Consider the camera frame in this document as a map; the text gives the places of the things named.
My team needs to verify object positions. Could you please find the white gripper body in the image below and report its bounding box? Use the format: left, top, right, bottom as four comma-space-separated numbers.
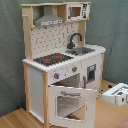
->
102, 83, 128, 106

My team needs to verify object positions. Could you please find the white oven door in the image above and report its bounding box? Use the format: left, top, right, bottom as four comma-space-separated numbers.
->
49, 85, 97, 128

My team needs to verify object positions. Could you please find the wooden toy kitchen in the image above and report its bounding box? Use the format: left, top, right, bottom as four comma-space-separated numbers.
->
22, 2, 105, 128

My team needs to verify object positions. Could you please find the white cabinet door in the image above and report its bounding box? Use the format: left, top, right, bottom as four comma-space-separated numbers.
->
82, 55, 102, 90

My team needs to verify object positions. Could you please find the right red stove knob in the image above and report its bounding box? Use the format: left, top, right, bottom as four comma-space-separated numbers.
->
71, 66, 78, 73

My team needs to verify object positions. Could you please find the red stove knob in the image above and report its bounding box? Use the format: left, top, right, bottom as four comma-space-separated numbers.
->
54, 73, 60, 79
71, 66, 78, 73

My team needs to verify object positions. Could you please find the grey toy sink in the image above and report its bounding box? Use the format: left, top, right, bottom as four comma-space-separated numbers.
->
65, 47, 95, 56

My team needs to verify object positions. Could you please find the left red stove knob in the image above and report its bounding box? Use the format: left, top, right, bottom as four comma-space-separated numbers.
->
54, 73, 60, 79

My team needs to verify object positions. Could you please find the black toy faucet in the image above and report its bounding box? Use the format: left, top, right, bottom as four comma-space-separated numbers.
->
66, 32, 83, 50

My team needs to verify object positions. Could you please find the black toy stovetop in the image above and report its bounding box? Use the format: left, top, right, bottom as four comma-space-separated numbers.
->
34, 53, 71, 66

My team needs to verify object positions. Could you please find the toy microwave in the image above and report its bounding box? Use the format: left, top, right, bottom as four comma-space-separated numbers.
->
67, 3, 89, 21

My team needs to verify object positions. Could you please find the grey range hood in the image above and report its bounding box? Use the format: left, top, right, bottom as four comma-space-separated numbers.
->
35, 5, 64, 27

